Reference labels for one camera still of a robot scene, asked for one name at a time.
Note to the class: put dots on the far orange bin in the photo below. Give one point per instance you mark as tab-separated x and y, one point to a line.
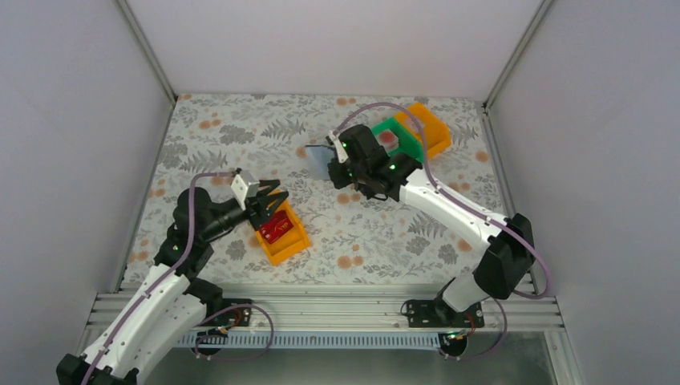
436	132

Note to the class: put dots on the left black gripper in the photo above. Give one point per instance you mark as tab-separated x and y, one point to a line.
254	206

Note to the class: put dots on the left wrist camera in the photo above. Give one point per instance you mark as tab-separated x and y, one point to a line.
244	185

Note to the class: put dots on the near orange bin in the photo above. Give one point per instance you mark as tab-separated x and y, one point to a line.
295	241

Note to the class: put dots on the orange bin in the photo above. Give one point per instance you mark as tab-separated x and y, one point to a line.
436	132
295	241

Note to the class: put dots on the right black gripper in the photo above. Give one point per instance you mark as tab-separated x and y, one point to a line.
339	172

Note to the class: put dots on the blue card holder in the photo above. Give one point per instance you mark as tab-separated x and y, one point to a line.
318	157

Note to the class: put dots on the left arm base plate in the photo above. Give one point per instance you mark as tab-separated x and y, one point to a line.
233	312

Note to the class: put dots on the floral table mat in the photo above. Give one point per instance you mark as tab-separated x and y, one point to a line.
353	240

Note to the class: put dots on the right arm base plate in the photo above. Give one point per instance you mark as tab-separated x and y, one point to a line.
436	314

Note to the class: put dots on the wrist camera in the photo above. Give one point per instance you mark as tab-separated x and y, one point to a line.
244	185
338	146

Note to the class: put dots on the green bin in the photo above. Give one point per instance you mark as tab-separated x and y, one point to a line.
408	144

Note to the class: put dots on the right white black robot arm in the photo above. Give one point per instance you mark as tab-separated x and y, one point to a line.
503	242

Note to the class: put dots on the red VIP card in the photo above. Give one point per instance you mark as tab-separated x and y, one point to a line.
276	227

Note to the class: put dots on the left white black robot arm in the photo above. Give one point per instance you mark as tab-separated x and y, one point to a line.
173	299

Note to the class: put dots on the aluminium rail frame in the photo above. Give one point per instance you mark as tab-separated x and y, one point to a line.
297	307

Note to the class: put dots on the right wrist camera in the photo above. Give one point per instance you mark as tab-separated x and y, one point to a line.
338	146

